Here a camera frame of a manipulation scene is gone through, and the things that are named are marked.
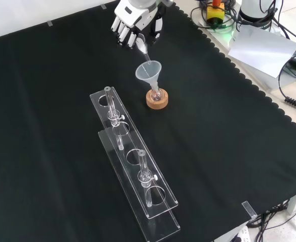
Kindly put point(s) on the yellow stop button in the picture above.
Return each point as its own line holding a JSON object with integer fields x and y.
{"x": 214, "y": 15}

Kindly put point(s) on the clear glass weighing funnel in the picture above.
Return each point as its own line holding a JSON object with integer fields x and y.
{"x": 142, "y": 46}

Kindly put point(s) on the clear cloth clip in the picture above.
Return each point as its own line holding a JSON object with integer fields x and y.
{"x": 103, "y": 6}
{"x": 248, "y": 209}
{"x": 49, "y": 23}

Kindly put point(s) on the clear acrylic funnel stand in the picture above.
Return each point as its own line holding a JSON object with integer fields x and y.
{"x": 131, "y": 141}

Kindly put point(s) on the small round-bottom glass flask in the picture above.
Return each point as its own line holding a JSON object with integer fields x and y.
{"x": 156, "y": 95}

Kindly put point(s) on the pale board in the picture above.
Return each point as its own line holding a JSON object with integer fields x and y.
{"x": 261, "y": 50}

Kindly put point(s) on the translucent plastic funnel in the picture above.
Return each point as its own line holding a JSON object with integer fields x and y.
{"x": 148, "y": 75}

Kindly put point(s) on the white power strip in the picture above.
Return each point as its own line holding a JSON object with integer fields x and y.
{"x": 242, "y": 234}

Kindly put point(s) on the black bench cloth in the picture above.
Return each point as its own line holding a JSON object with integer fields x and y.
{"x": 213, "y": 151}

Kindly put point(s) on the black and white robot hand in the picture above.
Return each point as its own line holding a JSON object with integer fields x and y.
{"x": 135, "y": 17}

